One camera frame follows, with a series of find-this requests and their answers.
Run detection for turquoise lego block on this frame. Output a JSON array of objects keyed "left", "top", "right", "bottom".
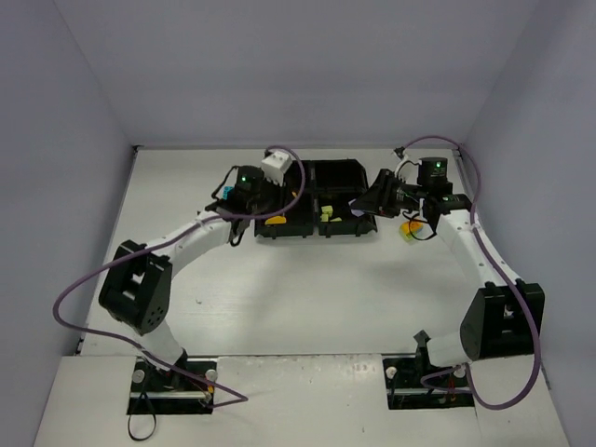
[{"left": 222, "top": 186, "right": 234, "bottom": 200}]

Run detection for orange rounded lego block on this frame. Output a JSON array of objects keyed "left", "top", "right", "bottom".
[{"left": 264, "top": 215, "right": 287, "bottom": 225}]

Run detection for yellow orange lego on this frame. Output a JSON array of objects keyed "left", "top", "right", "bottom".
[{"left": 400, "top": 221, "right": 427, "bottom": 243}]

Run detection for light green square lego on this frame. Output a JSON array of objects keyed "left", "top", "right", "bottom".
[{"left": 319, "top": 205, "right": 333, "bottom": 223}]

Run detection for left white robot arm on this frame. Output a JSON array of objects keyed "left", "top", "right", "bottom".
[{"left": 99, "top": 152, "right": 292, "bottom": 371}]

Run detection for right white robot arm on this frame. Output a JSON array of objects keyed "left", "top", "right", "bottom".
[{"left": 351, "top": 157, "right": 545, "bottom": 368}]

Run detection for black four-compartment bin tray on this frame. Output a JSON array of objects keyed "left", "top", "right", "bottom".
[{"left": 254, "top": 158, "right": 377, "bottom": 239}]

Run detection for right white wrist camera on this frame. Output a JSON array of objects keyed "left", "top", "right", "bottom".
[{"left": 394, "top": 157, "right": 417, "bottom": 183}]

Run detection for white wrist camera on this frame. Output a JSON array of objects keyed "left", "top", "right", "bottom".
[
  {"left": 394, "top": 157, "right": 417, "bottom": 183},
  {"left": 261, "top": 150, "right": 292, "bottom": 186}
]

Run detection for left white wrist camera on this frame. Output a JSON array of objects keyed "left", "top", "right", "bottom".
[{"left": 261, "top": 150, "right": 292, "bottom": 186}]

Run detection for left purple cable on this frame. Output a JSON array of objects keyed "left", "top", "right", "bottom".
[{"left": 51, "top": 144, "right": 307, "bottom": 411}]

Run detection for purple cable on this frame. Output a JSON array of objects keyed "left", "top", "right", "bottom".
[
  {"left": 394, "top": 135, "right": 544, "bottom": 411},
  {"left": 51, "top": 144, "right": 307, "bottom": 411}
]

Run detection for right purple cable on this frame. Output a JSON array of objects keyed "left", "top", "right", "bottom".
[{"left": 394, "top": 135, "right": 544, "bottom": 411}]

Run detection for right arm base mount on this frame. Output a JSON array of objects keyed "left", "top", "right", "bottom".
[{"left": 382, "top": 355, "right": 475, "bottom": 411}]

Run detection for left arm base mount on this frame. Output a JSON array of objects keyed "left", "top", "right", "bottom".
[{"left": 127, "top": 358, "right": 215, "bottom": 415}]

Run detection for black loop cable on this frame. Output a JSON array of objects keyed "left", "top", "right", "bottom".
[{"left": 128, "top": 390, "right": 157, "bottom": 441}]

